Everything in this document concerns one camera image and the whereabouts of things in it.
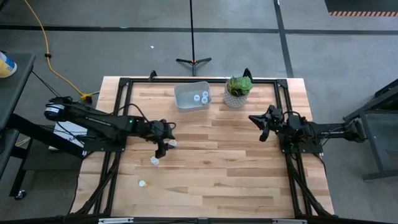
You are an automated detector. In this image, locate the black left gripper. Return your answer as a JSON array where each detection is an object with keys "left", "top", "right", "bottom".
[{"left": 145, "top": 119, "right": 177, "bottom": 159}]

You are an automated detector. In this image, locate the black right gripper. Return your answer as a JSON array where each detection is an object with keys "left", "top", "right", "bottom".
[{"left": 248, "top": 105, "right": 285, "bottom": 142}]

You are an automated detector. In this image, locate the white plastic basket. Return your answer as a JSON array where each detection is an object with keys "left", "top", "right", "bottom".
[{"left": 174, "top": 81, "right": 213, "bottom": 113}]

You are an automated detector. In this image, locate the white patterned plant pot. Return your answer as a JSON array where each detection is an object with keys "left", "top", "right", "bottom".
[{"left": 223, "top": 86, "right": 250, "bottom": 110}]

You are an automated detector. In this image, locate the green succulent plant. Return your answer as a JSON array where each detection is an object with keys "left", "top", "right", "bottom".
[{"left": 226, "top": 75, "right": 254, "bottom": 98}]

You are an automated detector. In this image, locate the silver aluminium extrusion bar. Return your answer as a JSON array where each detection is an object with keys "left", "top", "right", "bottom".
[
  {"left": 98, "top": 218, "right": 134, "bottom": 224},
  {"left": 272, "top": 218, "right": 308, "bottom": 224}
]

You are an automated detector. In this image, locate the black tripod stand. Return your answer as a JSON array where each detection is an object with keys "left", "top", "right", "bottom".
[{"left": 175, "top": 0, "right": 213, "bottom": 77}]

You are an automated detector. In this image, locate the black metal stand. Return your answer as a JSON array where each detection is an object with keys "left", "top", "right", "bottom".
[{"left": 343, "top": 79, "right": 398, "bottom": 182}]

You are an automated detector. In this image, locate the dark desk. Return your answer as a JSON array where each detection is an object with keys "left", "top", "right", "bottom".
[{"left": 0, "top": 52, "right": 37, "bottom": 200}]

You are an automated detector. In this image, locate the yellow white blue canister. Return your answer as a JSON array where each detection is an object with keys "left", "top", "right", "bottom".
[{"left": 0, "top": 51, "right": 18, "bottom": 78}]

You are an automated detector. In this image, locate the black aluminium table frame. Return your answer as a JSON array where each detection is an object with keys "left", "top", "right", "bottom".
[{"left": 70, "top": 77, "right": 335, "bottom": 224}]

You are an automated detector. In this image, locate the yellow cable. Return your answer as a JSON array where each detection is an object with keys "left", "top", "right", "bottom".
[{"left": 23, "top": 0, "right": 93, "bottom": 102}]

